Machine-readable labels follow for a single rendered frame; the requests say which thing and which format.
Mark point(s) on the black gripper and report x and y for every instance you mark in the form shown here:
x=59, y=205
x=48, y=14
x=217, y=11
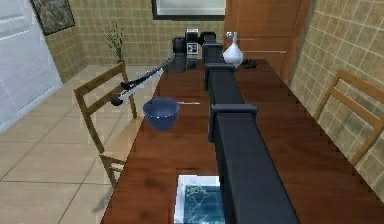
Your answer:
x=180, y=61

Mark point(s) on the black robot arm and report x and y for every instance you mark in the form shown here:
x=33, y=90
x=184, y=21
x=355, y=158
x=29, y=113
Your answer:
x=246, y=160

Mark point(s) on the blue bowl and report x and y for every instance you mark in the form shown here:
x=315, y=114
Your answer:
x=161, y=113

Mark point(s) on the green house plant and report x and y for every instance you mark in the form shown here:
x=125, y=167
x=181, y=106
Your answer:
x=116, y=41

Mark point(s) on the thin silver utensil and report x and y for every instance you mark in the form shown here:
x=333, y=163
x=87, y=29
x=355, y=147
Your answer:
x=189, y=103

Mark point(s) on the light brown wooden chair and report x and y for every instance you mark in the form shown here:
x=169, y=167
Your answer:
x=360, y=106
x=96, y=100

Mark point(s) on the dark brown wooden table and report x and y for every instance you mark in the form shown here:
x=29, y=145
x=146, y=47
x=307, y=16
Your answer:
x=173, y=150

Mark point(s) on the black framed window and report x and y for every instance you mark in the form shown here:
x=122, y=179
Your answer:
x=190, y=8

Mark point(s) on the white vase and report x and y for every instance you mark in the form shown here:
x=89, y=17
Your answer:
x=233, y=53

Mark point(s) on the small black flat object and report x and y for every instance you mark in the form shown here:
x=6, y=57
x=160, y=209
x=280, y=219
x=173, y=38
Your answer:
x=249, y=64

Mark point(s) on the white room door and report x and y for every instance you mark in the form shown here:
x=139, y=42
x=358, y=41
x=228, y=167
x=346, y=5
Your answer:
x=23, y=60

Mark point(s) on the brown wooden room door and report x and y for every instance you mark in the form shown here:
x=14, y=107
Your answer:
x=266, y=26

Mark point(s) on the blue and white book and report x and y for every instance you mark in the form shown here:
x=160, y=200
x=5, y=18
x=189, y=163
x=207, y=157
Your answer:
x=200, y=203

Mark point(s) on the dark framed wall picture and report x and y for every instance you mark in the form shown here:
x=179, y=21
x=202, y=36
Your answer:
x=53, y=13

